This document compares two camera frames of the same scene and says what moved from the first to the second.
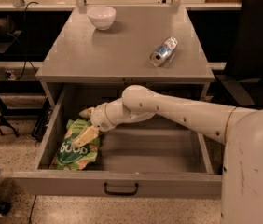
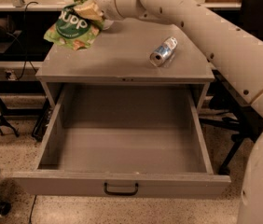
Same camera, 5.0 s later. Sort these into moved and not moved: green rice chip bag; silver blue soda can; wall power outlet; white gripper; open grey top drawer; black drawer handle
Moved: white gripper; green rice chip bag
Not moved: black drawer handle; open grey top drawer; silver blue soda can; wall power outlet
